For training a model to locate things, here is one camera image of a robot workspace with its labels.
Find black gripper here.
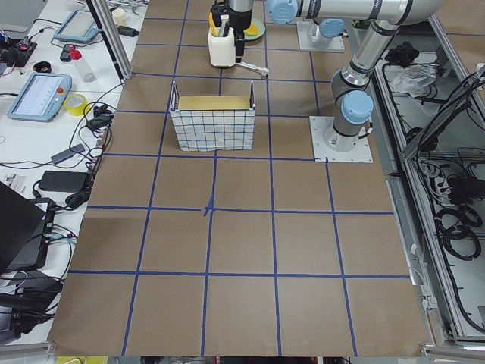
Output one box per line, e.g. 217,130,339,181
211,0,252,64

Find white two-slot toaster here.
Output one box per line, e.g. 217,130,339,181
208,27,236,68

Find toast slice in toaster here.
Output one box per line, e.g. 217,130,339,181
208,12,221,37

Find toast slice on plate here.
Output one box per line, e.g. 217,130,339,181
244,24,258,36

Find light green plate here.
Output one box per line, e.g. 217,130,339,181
245,17,265,41

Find light wooden board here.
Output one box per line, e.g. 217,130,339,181
178,96,252,111

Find paper cup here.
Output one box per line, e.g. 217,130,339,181
111,8,127,27

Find clear bottle red cap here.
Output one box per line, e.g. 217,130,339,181
70,48,96,83

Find far teach pendant tablet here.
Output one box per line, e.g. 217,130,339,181
53,10,99,44

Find teach pendant tablet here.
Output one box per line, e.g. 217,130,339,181
53,10,99,44
7,73,72,122

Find yellow tape roll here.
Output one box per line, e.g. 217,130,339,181
63,93,91,116

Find crumpled white cloth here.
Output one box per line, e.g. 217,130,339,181
390,65,437,97

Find near teach pendant tablet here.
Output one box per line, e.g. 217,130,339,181
7,73,72,122

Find black power adapter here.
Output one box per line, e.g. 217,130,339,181
39,171,89,192

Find black laptop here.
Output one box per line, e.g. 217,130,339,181
1,184,55,273

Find wire grid fabric basket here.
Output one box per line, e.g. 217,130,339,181
170,82,256,152

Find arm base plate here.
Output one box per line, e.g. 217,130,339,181
296,18,345,52
309,116,373,163

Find aluminium frame post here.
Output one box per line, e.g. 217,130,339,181
86,0,132,82

